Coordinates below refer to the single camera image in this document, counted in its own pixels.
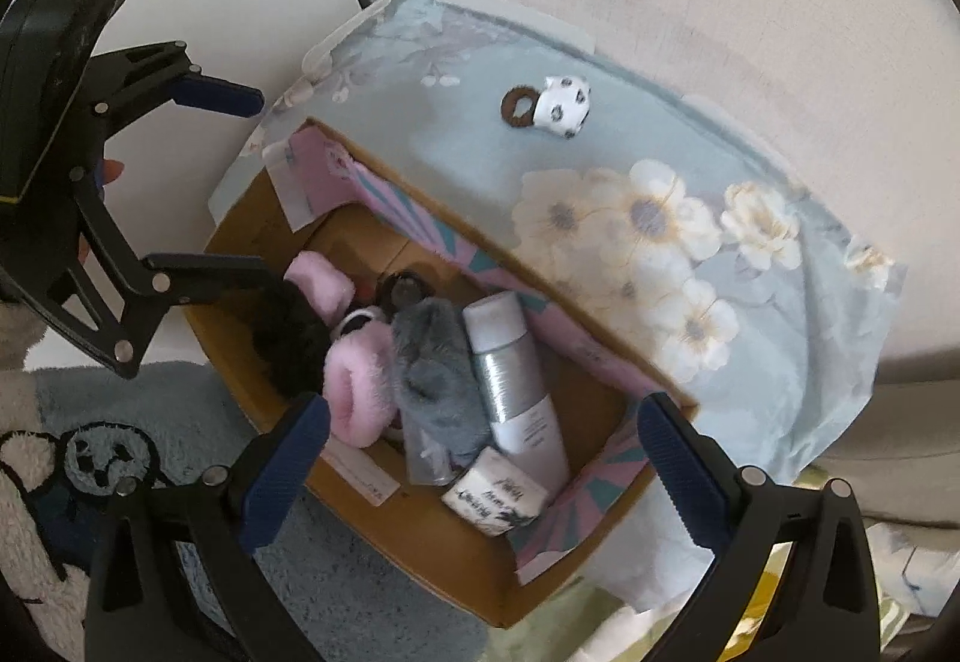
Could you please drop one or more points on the blue floral tablecloth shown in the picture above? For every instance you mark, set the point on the blue floral tablecloth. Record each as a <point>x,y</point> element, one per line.
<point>675,130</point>

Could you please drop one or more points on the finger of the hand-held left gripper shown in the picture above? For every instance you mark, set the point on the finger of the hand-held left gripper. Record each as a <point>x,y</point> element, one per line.
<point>221,94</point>
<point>217,276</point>

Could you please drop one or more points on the black fluffy sock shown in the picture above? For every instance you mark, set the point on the black fluffy sock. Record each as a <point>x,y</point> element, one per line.
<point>292,340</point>

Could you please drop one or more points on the blue fluffy rug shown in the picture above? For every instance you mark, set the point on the blue fluffy rug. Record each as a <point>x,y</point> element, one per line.
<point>345,594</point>

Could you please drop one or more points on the white panda print sock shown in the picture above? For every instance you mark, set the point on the white panda print sock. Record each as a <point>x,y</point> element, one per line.
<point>566,103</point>
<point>360,321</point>

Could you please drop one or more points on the clear plastic jar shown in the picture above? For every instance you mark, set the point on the clear plastic jar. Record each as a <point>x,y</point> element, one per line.
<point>427,456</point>

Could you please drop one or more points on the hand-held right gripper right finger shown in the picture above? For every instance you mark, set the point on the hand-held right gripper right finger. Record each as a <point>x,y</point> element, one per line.
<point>675,474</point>

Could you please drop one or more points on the small white patterned box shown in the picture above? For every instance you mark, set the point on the small white patterned box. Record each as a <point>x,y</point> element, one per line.
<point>495,489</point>

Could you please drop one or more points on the yellow floral blanket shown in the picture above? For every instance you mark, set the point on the yellow floral blanket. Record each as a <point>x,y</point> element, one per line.
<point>570,624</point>

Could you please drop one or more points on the white tube with grey cap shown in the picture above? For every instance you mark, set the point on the white tube with grey cap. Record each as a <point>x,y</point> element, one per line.
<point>510,377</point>

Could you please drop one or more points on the person's left hand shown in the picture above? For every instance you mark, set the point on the person's left hand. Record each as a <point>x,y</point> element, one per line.
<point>112,172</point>

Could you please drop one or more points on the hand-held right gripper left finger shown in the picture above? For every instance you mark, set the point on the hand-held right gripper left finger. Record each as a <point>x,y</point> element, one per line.
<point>285,459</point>

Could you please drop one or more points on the cardboard box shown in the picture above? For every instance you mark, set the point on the cardboard box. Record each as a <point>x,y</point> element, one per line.
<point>450,564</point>

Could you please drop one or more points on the pink fluffy sock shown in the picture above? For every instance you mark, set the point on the pink fluffy sock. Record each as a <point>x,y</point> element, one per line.
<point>360,392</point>
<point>319,280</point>

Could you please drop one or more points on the grey plush glove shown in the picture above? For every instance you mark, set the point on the grey plush glove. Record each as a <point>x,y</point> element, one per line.
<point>435,370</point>

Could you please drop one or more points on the beige sofa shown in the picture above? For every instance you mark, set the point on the beige sofa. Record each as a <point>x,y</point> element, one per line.
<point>915,452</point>

